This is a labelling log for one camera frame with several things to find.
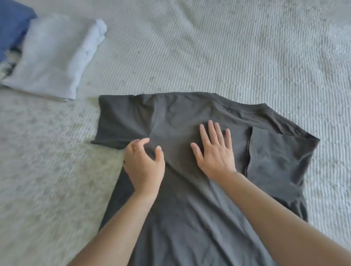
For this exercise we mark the white textured bedspread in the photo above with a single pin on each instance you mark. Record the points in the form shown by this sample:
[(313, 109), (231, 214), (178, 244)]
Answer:
[(219, 46)]

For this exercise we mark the folded blue garment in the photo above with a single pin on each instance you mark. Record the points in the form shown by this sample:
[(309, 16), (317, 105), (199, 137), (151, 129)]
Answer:
[(12, 22)]

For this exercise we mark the folded patterned garment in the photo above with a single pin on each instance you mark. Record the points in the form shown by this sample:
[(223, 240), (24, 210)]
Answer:
[(9, 64)]

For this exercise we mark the person's right little finger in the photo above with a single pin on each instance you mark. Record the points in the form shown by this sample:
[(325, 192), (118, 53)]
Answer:
[(228, 139)]

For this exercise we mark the person's right hand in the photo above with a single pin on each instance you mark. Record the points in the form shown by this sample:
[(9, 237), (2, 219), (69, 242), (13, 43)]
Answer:
[(216, 157)]

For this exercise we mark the person's left hand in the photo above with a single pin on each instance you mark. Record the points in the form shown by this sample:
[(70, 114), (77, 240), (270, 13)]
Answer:
[(144, 171)]

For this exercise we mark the person's right thumb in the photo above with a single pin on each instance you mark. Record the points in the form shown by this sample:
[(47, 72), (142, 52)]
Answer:
[(197, 153)]

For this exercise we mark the person's left thumb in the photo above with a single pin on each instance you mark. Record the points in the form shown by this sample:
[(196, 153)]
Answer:
[(160, 154)]

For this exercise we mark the person's right middle finger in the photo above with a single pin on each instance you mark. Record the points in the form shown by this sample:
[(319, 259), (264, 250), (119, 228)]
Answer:
[(212, 133)]

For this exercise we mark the folded light grey garment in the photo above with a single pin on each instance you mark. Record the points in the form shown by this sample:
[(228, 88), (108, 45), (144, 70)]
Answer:
[(52, 57)]

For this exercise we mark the person's right forearm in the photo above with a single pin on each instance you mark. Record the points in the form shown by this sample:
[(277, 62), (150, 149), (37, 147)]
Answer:
[(274, 227)]

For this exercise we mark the person's left forearm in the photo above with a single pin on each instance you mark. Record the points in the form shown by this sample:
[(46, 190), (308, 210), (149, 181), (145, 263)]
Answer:
[(118, 233)]

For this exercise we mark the dark grey t-shirt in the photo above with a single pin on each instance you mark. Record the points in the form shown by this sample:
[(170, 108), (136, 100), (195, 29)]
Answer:
[(192, 213)]

